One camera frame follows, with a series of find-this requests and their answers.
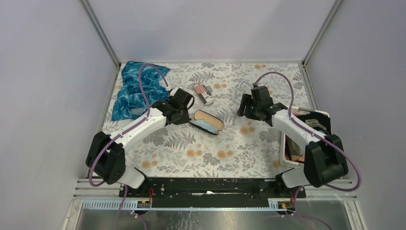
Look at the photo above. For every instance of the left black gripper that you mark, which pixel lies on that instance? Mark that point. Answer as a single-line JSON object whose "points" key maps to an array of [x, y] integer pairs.
{"points": [[186, 118]]}

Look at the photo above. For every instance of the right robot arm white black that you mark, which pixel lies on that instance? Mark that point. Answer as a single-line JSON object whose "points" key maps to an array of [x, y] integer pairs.
{"points": [[323, 158]]}

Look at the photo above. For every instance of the flag pattern glasses case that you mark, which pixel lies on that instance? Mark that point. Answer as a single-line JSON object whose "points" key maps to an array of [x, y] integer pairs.
{"points": [[203, 93]]}

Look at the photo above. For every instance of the large light blue cloth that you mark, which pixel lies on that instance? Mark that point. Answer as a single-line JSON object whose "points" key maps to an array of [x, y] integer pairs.
{"points": [[205, 126]]}

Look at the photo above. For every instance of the black glasses case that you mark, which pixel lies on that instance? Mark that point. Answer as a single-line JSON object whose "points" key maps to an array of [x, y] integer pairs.
{"points": [[202, 115]]}

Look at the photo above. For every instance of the white storage bin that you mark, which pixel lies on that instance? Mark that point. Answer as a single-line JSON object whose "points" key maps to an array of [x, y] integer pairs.
{"points": [[283, 160]]}

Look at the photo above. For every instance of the blue patterned fabric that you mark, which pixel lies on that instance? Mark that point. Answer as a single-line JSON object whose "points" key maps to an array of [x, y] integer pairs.
{"points": [[130, 103]]}

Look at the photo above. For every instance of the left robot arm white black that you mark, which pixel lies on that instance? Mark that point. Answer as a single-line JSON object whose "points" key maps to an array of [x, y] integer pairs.
{"points": [[106, 157]]}

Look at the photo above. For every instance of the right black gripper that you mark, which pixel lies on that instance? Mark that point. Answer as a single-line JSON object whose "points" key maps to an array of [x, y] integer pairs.
{"points": [[246, 99]]}

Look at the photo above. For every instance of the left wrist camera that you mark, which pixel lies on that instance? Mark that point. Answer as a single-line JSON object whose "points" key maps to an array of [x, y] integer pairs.
{"points": [[174, 90]]}

